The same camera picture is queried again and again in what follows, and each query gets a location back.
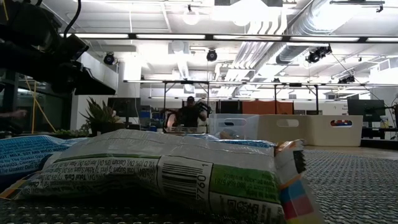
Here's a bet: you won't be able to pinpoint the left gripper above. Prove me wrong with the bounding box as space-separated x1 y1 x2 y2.
51 34 116 96

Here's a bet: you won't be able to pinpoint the silver green granola bar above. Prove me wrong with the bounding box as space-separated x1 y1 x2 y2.
0 129 324 224

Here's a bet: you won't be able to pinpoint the reddish brown granola bar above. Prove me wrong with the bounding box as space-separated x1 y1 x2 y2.
219 129 241 140

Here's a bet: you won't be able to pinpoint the potted succulent plant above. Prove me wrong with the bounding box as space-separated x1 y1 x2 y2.
52 96 126 139

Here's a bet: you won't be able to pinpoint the black monitor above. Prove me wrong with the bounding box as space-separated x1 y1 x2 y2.
107 97 141 118
347 99 386 123
217 100 243 114

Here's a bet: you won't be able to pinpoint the blue storage boxes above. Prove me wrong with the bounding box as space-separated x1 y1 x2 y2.
139 109 165 132

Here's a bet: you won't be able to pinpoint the person's hand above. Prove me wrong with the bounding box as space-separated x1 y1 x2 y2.
0 108 28 121

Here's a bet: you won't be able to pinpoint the long ceiling light strip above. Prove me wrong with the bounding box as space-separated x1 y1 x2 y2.
58 32 398 44

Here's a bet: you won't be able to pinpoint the person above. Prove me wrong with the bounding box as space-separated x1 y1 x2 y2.
167 95 213 131

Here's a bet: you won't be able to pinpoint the round pendant lamp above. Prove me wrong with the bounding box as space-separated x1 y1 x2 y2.
182 4 200 26

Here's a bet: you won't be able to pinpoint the clear plastic bin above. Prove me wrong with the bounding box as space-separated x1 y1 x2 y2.
207 113 259 141

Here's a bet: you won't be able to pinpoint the orange partition panel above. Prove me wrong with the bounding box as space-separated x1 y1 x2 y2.
242 100 294 115

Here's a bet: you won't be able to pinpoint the grey plastic bin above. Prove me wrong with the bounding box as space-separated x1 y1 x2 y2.
256 114 309 147

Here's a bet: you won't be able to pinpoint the black spotlight cluster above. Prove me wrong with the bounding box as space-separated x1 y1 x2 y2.
338 75 356 85
305 45 333 65

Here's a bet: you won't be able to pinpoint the white plastic bin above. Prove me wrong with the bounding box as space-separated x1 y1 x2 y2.
307 114 364 147

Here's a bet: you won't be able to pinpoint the black desk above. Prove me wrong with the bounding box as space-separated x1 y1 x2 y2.
361 126 398 141

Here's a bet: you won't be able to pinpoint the grey woven placemat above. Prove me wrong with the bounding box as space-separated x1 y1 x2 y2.
0 149 398 224

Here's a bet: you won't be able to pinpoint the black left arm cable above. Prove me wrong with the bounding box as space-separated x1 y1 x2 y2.
63 0 82 35

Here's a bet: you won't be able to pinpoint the black workstation frame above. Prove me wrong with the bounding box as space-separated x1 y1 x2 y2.
273 82 320 116
162 79 211 135

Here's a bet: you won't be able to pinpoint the silver ventilation duct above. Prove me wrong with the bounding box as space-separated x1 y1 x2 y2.
275 0 346 65

